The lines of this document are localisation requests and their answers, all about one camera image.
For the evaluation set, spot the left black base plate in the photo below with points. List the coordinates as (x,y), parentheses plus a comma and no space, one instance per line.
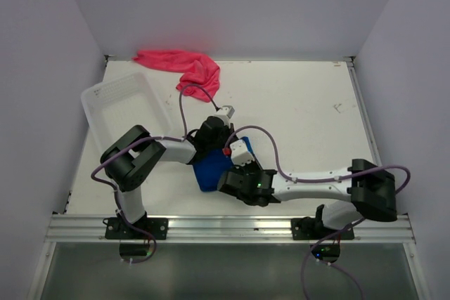
(117,229)

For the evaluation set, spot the pink towel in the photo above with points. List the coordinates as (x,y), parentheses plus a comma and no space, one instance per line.
(196,69)

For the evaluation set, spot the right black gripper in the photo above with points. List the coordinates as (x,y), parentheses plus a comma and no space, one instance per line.
(238,169)

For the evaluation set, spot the right aluminium rail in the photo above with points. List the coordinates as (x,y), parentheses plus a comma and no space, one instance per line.
(369,121)

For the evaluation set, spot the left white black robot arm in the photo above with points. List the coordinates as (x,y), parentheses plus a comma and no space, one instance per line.
(130,160)

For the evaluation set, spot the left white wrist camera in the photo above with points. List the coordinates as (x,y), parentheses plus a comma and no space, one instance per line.
(225,113)

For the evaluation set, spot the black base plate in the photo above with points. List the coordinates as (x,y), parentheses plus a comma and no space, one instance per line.
(308,228)
(117,229)

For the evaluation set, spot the aluminium rail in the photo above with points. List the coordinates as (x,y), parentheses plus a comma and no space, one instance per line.
(369,121)
(223,230)

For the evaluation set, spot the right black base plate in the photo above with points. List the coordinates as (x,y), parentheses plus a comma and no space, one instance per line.
(308,228)

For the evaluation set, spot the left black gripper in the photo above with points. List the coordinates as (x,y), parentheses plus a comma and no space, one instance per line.
(228,130)

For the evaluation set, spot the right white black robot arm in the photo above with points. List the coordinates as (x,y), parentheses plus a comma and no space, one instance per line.
(336,187)

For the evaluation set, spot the front aluminium rail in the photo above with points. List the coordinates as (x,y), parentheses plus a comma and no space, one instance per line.
(223,230)

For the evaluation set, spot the blue towel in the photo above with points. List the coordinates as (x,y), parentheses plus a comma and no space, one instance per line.
(209,163)

